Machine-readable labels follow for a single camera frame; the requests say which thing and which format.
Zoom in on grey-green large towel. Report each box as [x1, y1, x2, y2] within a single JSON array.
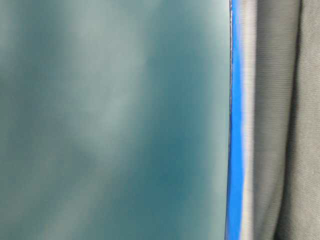
[[240, 0, 320, 240]]

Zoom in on dark green board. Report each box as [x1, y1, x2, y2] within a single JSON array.
[[0, 0, 230, 240]]

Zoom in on blue table cloth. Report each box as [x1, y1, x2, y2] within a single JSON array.
[[225, 0, 245, 240]]

